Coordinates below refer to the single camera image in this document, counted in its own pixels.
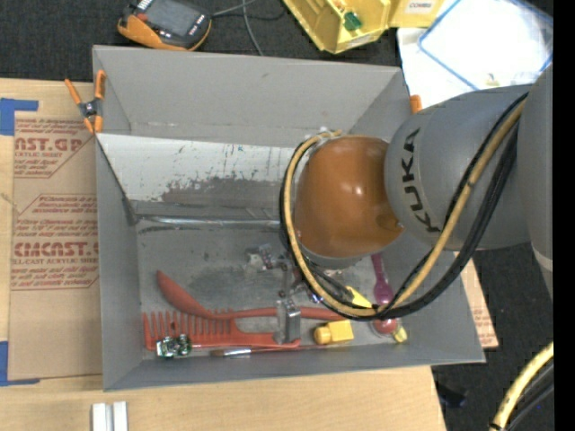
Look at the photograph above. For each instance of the grey metal bin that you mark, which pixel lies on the grey metal bin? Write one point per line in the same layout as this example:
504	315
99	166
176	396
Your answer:
233	97

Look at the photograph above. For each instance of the brown and silver brush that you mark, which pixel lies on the brown and silver brush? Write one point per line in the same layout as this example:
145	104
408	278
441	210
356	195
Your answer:
236	352

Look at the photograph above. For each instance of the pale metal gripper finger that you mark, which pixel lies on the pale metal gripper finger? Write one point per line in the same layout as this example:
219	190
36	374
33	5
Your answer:
262	257
289	323

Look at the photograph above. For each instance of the brown cardboard board red print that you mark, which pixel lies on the brown cardboard board red print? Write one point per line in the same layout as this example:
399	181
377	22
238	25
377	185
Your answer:
54	321

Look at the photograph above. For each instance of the pink plastic spoon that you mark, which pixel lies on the pink plastic spoon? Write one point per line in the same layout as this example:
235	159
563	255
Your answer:
383	290

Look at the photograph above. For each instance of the yellow plastic block toy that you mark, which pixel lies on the yellow plastic block toy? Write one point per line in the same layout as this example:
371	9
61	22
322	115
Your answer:
334	332

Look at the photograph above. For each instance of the red and yellow bulb toy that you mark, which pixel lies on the red and yellow bulb toy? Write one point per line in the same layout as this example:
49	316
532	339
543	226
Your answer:
385	327

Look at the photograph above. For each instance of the orange plastic spoon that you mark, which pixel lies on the orange plastic spoon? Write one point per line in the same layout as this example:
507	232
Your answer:
182	294

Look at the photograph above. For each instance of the orange plastic comb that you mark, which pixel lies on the orange plastic comb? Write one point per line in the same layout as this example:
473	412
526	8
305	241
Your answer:
188	330

